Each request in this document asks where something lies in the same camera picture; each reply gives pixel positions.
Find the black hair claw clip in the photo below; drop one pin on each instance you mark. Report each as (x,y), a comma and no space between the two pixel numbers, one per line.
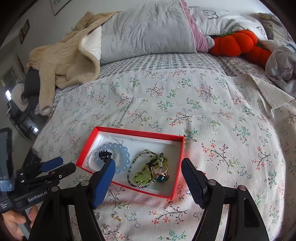
(104,155)

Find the white cartoon pillow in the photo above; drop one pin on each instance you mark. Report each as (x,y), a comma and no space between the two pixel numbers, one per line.
(216,22)

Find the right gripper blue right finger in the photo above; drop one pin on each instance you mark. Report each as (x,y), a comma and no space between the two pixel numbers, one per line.
(244,221)

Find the beige knitted sweater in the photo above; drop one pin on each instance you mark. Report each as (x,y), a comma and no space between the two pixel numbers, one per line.
(69,61)

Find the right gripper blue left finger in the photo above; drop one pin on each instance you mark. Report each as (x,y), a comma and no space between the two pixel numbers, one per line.
(53,218)

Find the grey pillow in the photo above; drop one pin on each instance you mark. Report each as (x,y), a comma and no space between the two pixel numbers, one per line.
(156,27)

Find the silver flower charm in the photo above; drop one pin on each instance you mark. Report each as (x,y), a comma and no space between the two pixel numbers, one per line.
(107,228)

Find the crumpled grey clothes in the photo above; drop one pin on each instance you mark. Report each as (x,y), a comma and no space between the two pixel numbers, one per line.
(280,66)

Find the red Ace box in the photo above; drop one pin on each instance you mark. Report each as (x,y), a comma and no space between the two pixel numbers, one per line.
(145,162)

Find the floral bed sheet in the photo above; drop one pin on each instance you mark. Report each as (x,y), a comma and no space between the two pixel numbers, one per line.
(151,112)

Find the orange pumpkin plush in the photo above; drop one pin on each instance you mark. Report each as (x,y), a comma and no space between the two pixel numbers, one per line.
(241,43)

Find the small gold charm earring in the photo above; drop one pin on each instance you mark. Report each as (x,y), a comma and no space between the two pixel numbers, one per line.
(116,217)

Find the left hand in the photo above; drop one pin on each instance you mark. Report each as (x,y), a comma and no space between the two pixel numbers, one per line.
(12,219)

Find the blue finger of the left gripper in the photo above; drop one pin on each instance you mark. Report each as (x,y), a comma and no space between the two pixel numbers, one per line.
(39,167)
(51,177)

